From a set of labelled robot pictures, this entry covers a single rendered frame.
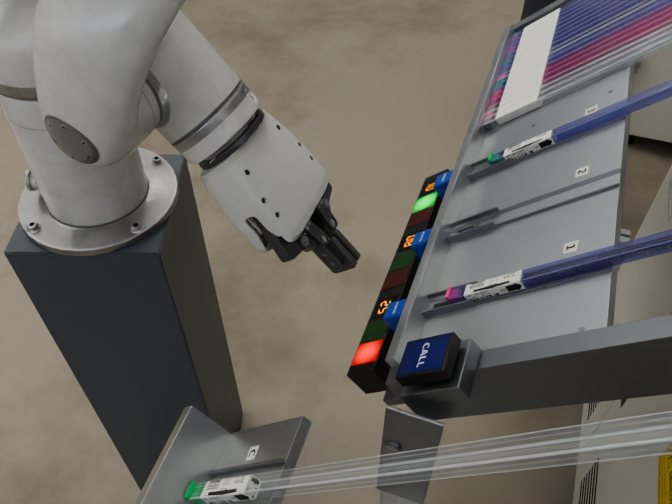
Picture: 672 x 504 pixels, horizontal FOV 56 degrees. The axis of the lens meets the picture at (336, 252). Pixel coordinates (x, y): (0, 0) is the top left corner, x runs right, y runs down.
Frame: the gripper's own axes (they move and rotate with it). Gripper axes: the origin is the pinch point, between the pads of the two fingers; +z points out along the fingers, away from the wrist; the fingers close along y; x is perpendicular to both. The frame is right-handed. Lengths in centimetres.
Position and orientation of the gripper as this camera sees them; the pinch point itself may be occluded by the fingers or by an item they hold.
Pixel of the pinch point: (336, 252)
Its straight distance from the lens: 63.6
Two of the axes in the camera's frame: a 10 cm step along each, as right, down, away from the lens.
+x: 7.1, -2.5, -6.6
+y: -3.4, 7.0, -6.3
